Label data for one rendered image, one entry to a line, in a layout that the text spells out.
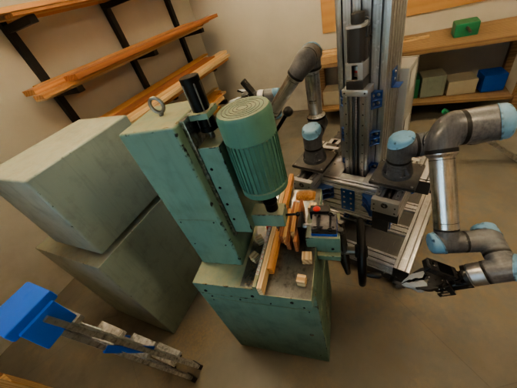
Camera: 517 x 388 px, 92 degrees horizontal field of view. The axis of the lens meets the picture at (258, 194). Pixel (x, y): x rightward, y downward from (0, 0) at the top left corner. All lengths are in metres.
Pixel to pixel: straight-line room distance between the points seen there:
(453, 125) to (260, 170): 0.63
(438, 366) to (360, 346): 0.39
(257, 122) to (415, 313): 1.61
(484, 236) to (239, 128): 0.88
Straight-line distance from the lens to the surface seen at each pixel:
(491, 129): 1.08
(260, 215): 1.02
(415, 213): 2.18
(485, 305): 2.14
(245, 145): 0.76
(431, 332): 1.97
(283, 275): 1.03
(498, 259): 1.11
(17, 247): 3.00
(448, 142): 1.03
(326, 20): 4.03
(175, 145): 0.83
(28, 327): 1.18
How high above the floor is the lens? 1.77
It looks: 39 degrees down
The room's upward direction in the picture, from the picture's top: 18 degrees counter-clockwise
